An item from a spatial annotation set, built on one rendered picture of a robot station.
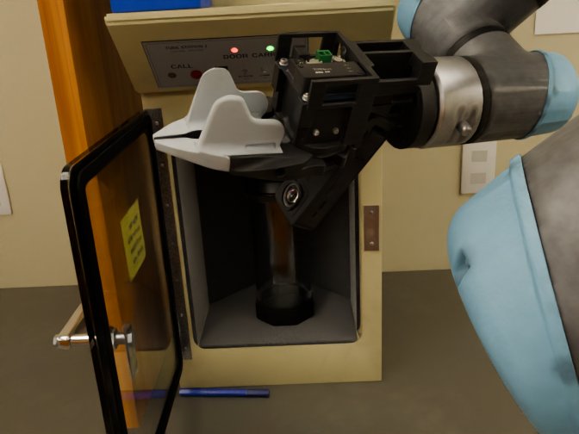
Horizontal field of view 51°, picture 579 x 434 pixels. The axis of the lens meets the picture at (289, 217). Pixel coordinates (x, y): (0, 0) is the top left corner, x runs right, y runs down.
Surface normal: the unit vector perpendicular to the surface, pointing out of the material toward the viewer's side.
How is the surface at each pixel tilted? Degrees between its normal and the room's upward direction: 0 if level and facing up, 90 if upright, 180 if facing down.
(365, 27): 135
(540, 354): 78
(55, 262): 90
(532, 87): 68
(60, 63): 90
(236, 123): 116
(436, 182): 90
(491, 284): 57
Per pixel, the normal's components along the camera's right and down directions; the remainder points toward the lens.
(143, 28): 0.03, 0.91
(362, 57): 0.15, -0.73
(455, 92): 0.34, -0.06
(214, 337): -0.05, -0.94
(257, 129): 0.30, 0.68
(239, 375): -0.01, 0.34
